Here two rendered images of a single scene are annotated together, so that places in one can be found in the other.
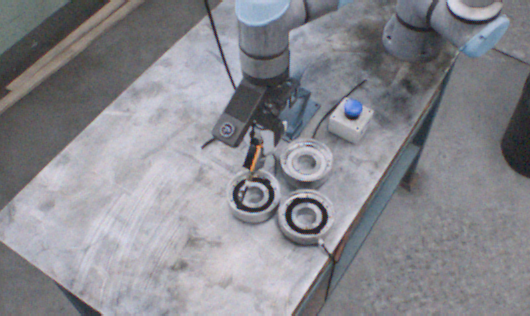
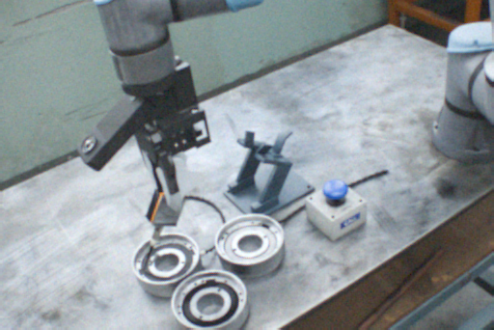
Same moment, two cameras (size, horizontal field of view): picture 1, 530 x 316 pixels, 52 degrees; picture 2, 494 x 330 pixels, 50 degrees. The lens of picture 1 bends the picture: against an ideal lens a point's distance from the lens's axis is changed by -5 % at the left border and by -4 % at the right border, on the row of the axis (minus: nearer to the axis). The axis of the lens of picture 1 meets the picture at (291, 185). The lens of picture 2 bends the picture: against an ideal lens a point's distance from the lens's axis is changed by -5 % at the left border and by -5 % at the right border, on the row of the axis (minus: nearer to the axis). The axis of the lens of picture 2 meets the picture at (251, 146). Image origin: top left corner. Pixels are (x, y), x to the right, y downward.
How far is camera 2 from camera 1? 0.52 m
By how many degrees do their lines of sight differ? 31
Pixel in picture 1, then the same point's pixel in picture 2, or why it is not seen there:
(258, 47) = (112, 36)
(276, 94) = (168, 120)
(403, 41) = (449, 130)
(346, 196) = (284, 299)
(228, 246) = (112, 313)
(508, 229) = not seen: outside the picture
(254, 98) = (126, 113)
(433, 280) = not seen: outside the picture
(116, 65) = not seen: hidden behind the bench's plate
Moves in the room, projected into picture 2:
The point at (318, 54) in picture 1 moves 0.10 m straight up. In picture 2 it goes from (344, 135) to (343, 92)
